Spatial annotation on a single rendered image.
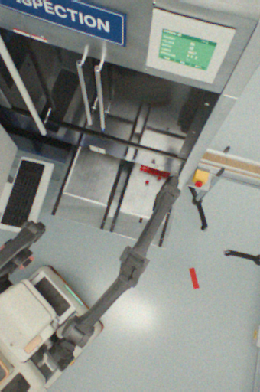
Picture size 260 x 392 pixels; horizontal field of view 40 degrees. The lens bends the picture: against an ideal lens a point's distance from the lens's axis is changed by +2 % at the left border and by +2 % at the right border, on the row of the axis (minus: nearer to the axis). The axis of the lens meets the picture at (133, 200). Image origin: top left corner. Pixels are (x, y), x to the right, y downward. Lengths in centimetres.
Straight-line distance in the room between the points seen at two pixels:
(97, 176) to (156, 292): 118
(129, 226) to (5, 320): 82
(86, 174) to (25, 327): 95
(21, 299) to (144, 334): 150
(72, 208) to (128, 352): 128
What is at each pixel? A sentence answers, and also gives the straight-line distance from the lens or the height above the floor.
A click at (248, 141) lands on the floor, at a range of 331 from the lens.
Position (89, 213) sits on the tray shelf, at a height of 88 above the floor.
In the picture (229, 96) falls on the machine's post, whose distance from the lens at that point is 126.
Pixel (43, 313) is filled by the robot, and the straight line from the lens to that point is 153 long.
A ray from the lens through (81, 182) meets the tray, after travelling 206.
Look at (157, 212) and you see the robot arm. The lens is 150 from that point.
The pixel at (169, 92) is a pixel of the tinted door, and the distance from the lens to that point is 132.
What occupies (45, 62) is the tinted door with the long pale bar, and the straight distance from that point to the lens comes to 145.
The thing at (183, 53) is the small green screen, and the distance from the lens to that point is 112.
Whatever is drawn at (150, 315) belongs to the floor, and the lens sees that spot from 285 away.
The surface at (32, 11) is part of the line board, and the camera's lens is 124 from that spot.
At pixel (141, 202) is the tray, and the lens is 202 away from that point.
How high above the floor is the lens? 283
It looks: 75 degrees down
